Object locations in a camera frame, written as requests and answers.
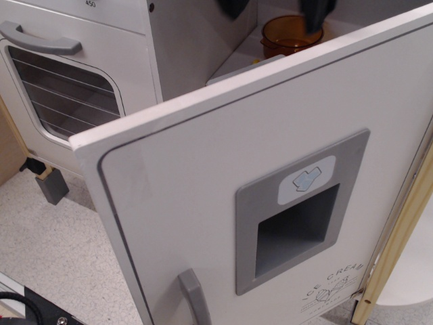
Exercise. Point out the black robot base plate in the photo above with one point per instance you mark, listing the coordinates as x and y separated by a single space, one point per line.
50 312

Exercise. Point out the amber transparent plastic pot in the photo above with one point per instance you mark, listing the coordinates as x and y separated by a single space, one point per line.
286 35

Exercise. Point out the white toy fridge door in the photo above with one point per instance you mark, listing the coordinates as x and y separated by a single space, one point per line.
164 180

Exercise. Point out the brown cardboard box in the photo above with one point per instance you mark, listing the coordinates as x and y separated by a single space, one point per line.
13 151

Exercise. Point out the grey kitchen foot block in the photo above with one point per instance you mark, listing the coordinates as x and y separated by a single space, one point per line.
53 187

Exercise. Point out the white toy oven door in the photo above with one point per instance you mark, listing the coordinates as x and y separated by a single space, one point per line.
53 97

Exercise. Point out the grey ice dispenser recess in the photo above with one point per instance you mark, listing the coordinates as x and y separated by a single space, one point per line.
294 213

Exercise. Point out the grey oven door handle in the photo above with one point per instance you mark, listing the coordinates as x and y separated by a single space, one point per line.
63 46

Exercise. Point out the grey fridge door handle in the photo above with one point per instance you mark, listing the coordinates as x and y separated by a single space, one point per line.
194 295

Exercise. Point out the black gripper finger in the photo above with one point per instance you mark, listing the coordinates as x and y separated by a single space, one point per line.
232 8
315 12

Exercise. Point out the wooden side frame post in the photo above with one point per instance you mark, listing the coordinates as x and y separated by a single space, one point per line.
415 202

